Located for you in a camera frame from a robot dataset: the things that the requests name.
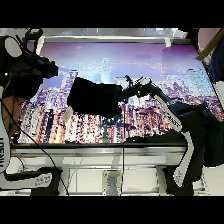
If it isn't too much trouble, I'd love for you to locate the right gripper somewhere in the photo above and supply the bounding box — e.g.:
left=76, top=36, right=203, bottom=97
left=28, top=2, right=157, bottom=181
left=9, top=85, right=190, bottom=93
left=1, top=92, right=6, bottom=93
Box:
left=119, top=83, right=148, bottom=101

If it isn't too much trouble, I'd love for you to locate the black garment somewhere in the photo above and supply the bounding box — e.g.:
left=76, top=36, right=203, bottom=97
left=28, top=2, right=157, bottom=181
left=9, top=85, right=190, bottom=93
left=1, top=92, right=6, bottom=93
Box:
left=61, top=76, right=125, bottom=123

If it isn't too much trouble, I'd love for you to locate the blue garment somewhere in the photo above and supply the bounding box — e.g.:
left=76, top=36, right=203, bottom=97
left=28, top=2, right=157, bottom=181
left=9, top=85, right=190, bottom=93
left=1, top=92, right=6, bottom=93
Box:
left=209, top=42, right=224, bottom=83

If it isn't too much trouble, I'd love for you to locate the silver frame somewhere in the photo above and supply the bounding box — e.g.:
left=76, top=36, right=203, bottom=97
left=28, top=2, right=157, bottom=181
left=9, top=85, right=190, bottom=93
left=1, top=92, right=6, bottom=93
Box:
left=9, top=34, right=210, bottom=197

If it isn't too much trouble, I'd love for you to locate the black cable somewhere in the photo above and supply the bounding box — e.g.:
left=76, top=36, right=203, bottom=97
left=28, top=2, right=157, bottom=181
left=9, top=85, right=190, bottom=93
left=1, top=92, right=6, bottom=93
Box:
left=0, top=98, right=70, bottom=197
left=120, top=99, right=126, bottom=197

